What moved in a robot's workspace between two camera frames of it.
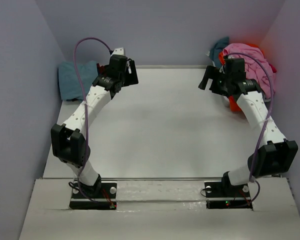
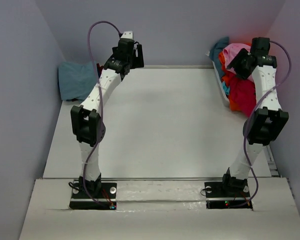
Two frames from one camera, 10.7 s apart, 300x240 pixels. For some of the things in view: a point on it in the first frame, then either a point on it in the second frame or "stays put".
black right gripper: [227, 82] to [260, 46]
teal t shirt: [218, 47] stays put
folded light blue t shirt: [69, 85] stays put
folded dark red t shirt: [101, 69] stays put
